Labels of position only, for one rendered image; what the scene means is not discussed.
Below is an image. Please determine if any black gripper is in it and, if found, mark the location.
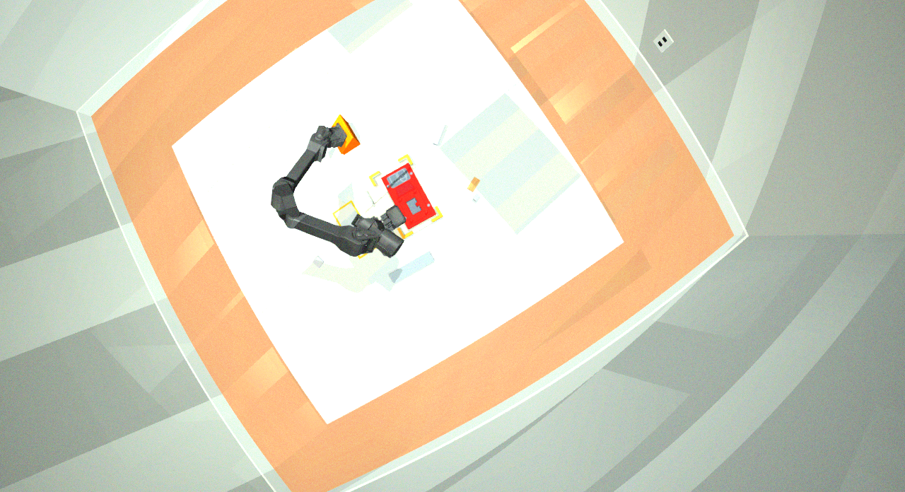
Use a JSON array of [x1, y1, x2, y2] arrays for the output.
[[372, 205, 406, 231]]

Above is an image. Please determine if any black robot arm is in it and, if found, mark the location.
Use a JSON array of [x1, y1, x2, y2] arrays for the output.
[[270, 123, 404, 258]]

